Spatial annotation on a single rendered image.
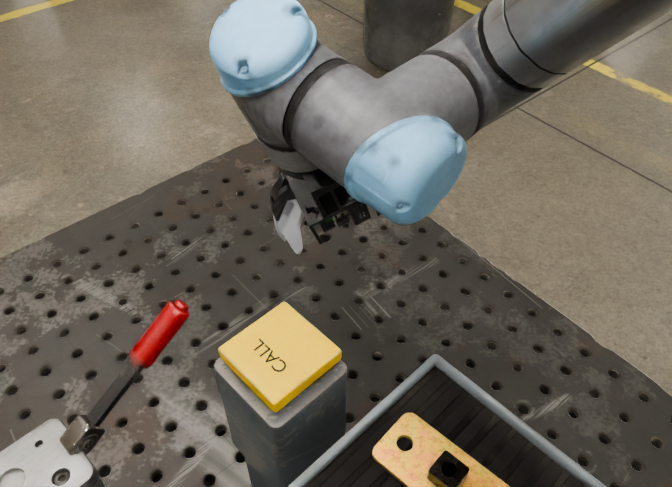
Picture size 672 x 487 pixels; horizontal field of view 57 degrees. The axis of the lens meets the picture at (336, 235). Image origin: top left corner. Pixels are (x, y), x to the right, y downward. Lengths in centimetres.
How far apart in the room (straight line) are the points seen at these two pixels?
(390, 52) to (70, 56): 152
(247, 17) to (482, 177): 201
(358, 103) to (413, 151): 5
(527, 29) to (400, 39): 243
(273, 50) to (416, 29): 243
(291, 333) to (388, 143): 14
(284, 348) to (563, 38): 27
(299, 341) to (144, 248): 77
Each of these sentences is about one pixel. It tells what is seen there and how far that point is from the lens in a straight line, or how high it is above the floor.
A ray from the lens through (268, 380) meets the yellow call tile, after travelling 41.
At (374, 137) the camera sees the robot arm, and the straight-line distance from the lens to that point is 40.
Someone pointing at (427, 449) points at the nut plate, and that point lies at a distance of 39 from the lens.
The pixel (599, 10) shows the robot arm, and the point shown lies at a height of 134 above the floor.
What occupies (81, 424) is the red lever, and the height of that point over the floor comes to 108.
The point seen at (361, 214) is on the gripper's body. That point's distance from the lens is 64.
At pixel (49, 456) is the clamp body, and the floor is 106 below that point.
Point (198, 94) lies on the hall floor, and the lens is 287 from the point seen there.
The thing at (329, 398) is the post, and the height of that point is 112.
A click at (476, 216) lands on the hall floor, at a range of 225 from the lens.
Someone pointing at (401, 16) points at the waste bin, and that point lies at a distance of 282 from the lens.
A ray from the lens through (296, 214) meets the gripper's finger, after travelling 68.
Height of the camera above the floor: 151
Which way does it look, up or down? 45 degrees down
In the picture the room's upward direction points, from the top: straight up
